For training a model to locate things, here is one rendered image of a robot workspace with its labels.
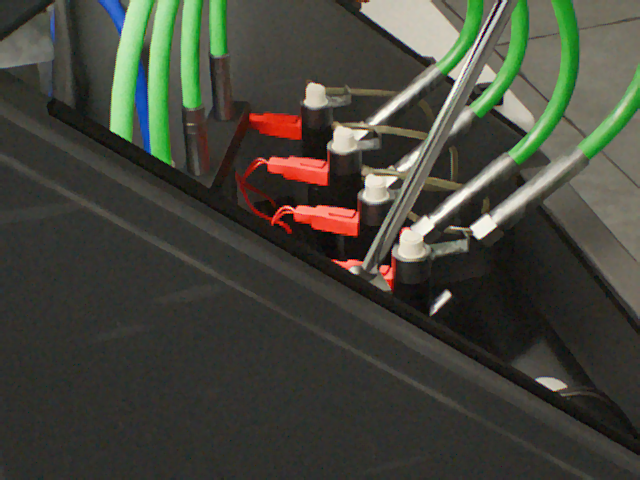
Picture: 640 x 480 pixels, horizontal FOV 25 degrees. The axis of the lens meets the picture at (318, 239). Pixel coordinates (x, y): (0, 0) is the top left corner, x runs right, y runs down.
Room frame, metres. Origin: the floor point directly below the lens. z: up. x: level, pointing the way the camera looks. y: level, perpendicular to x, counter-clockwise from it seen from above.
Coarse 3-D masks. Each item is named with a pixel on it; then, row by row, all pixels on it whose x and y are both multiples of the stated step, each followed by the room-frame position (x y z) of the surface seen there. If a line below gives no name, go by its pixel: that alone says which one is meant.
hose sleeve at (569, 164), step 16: (560, 160) 0.88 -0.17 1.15; (576, 160) 0.88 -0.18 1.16; (544, 176) 0.87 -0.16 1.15; (560, 176) 0.87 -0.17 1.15; (528, 192) 0.87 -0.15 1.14; (544, 192) 0.87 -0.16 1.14; (496, 208) 0.87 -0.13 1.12; (512, 208) 0.86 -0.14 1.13; (528, 208) 0.87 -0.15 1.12; (496, 224) 0.86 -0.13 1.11; (512, 224) 0.86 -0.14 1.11
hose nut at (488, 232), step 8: (488, 216) 0.87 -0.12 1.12; (472, 224) 0.87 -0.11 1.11; (480, 224) 0.86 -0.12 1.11; (488, 224) 0.86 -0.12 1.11; (480, 232) 0.86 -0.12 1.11; (488, 232) 0.86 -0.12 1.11; (496, 232) 0.86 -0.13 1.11; (480, 240) 0.86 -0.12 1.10; (488, 240) 0.86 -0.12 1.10; (496, 240) 0.86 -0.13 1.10
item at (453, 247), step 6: (456, 240) 0.87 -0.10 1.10; (432, 246) 0.86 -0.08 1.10; (438, 246) 0.86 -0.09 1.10; (444, 246) 0.86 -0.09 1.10; (450, 246) 0.86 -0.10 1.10; (456, 246) 0.86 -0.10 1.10; (462, 246) 0.86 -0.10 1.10; (438, 252) 0.85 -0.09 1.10; (444, 252) 0.85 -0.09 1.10; (450, 252) 0.86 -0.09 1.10; (456, 252) 0.86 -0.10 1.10; (462, 252) 0.86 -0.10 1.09; (432, 258) 0.85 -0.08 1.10
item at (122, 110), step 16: (144, 0) 0.80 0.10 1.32; (128, 16) 0.80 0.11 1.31; (144, 16) 0.80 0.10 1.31; (128, 32) 0.80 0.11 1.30; (144, 32) 0.80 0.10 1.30; (128, 48) 0.80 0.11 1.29; (128, 64) 0.80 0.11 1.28; (128, 80) 0.80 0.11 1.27; (112, 96) 0.80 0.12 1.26; (128, 96) 0.80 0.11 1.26; (624, 96) 0.89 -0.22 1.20; (112, 112) 0.80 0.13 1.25; (128, 112) 0.80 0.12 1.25; (624, 112) 0.89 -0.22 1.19; (112, 128) 0.80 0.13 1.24; (128, 128) 0.80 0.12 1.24; (608, 128) 0.88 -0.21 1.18; (592, 144) 0.88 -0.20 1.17
